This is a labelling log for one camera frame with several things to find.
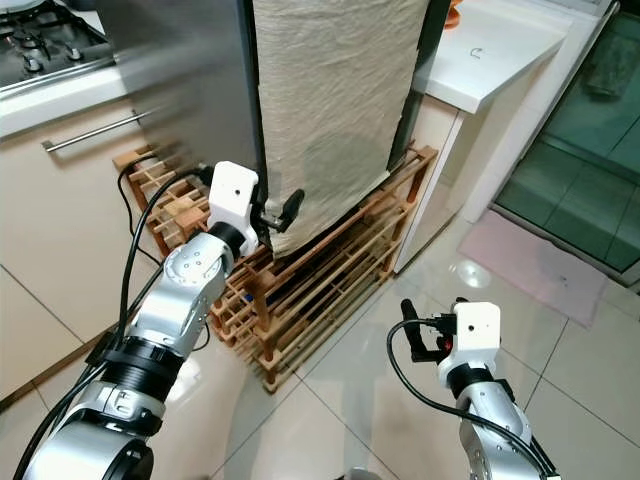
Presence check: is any wooden wine rack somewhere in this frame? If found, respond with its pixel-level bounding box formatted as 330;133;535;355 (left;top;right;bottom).
112;145;439;393

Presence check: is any pink floor mat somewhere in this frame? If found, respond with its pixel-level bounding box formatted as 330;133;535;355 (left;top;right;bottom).
455;208;616;326

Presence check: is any beige cloth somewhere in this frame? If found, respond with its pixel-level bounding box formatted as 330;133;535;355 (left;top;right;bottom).
250;0;431;259

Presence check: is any green glass sliding door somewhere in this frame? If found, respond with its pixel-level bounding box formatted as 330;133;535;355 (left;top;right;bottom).
490;0;640;271

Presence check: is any steel gas stove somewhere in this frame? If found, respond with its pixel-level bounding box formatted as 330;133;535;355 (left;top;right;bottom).
0;0;116;99

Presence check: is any green towel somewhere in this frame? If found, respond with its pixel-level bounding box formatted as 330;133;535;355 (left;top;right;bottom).
585;40;639;99

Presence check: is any white pot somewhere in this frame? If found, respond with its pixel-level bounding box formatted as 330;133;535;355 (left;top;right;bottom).
0;0;51;13

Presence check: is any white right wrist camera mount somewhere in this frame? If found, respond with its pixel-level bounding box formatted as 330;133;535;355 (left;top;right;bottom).
443;300;503;391

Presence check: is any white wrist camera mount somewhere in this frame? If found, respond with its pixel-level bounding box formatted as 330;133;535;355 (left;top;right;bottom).
443;300;503;391
207;160;261;256

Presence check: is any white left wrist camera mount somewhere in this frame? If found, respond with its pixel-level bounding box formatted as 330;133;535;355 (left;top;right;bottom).
207;160;261;256

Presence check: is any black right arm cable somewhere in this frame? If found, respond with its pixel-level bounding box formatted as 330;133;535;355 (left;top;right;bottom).
387;320;556;480

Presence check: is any black power cord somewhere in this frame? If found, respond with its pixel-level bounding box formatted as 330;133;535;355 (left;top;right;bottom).
115;160;161;291

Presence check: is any steel bar cabinet handle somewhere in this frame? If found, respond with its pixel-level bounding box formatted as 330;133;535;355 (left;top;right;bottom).
42;108;151;153

